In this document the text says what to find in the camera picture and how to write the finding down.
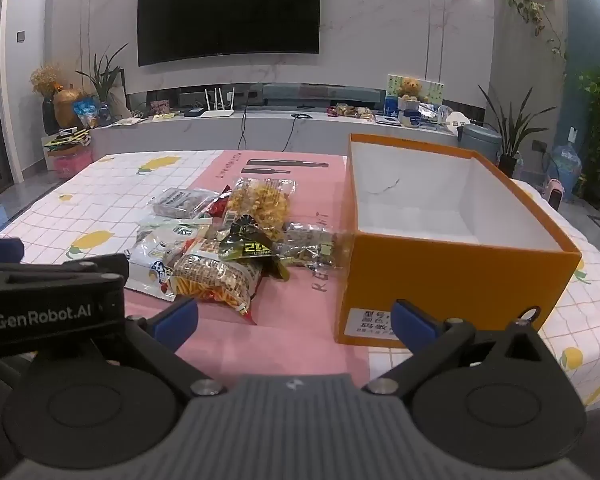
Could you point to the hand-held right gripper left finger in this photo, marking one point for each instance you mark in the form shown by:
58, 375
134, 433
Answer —
176, 324

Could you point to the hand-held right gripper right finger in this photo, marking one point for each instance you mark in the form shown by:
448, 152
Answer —
414, 329

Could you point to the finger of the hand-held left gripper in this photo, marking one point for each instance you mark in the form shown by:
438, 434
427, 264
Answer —
1, 250

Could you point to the red stick snack bag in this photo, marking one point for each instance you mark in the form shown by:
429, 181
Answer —
210, 275

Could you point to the white blue snack packet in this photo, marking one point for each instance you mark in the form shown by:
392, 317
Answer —
147, 260

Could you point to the orange cardboard box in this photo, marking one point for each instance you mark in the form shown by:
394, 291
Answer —
455, 270

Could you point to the white green snack packet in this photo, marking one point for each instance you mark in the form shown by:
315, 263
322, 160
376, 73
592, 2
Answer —
172, 232

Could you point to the dark green snack packet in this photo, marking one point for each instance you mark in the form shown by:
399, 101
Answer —
250, 247

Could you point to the grey clear snack packet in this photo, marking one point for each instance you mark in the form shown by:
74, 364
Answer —
182, 202

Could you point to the clear nut snack packet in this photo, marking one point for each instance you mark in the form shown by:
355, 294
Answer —
310, 245

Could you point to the yellow twisted snack bag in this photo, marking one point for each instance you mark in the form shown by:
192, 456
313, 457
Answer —
260, 202

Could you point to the pink stool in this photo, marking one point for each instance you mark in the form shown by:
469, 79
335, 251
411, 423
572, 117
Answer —
72, 165

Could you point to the pink printed mat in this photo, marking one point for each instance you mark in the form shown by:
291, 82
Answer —
290, 310

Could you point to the stack of yellow black packets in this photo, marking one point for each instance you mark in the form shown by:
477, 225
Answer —
67, 141

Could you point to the gold round vase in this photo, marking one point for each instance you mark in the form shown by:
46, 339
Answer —
70, 107

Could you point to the blue snack bag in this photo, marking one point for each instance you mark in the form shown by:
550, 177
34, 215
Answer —
86, 112

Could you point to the dried yellow flowers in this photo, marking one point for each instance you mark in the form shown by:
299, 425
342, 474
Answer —
45, 80

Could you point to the white television console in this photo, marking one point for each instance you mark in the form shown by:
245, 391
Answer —
205, 135

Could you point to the pink space heater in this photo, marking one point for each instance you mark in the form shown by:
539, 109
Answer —
555, 192

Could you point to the grey blue trash bin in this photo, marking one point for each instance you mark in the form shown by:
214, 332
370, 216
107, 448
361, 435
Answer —
480, 142

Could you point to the slender-leaf plant in vase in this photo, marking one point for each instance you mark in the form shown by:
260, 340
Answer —
102, 80

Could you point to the blue round tin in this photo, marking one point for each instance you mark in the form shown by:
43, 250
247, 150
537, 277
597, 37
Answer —
412, 119

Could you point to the black set-top box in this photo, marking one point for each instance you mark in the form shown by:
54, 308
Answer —
192, 112

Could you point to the white router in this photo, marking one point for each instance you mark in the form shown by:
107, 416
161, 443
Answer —
220, 112

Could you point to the long-leaf plant in dark pot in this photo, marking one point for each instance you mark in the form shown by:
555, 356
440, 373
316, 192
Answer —
510, 135

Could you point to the blue water jug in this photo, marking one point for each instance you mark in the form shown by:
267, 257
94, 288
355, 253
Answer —
565, 167

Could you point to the pile of wrapped candies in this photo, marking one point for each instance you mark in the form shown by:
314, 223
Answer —
352, 111

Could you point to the green white gift box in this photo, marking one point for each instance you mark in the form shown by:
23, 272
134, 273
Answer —
430, 91

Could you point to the brown teddy bear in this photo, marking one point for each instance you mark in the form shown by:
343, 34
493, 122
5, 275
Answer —
410, 89

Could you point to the long grey soundbar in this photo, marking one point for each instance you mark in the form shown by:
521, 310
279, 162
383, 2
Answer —
320, 94

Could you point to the hanging ivy vine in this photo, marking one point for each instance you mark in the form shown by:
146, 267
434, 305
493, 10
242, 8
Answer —
530, 10

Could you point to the small photo frame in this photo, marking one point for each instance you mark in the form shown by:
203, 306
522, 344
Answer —
160, 107

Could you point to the white wall socket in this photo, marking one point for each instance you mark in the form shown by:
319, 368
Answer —
572, 135

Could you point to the black wall television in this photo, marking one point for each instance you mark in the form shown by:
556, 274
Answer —
230, 10

